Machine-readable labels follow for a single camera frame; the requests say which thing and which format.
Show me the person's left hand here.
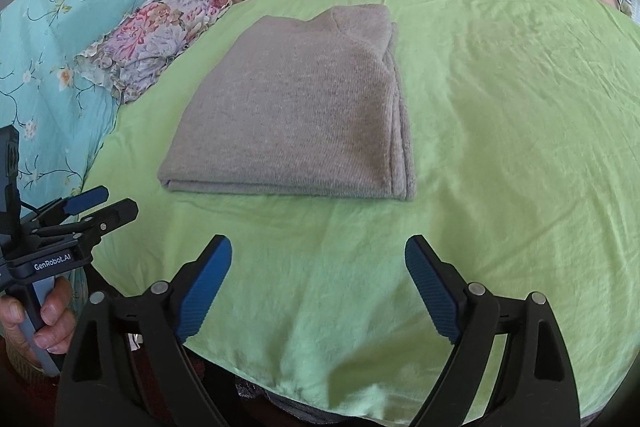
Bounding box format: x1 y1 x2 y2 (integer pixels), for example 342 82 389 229
0 279 77 368

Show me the floral patterned pillow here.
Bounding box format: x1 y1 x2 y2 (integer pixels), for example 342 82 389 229
75 0 233 105

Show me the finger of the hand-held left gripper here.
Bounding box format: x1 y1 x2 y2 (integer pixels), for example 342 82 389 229
30 199 139 243
37 186 110 228

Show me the grey knit sweater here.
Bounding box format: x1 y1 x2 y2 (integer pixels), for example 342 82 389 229
157 4 417 202

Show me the teal floral quilt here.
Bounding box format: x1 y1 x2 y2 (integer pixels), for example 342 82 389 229
0 0 208 313

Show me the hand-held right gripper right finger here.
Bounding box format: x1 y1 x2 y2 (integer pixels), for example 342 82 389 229
404 234 582 427

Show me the light green bed sheet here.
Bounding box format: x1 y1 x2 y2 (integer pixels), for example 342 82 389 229
82 0 640 427

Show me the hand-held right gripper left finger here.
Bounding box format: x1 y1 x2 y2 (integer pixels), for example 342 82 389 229
54 234 233 427

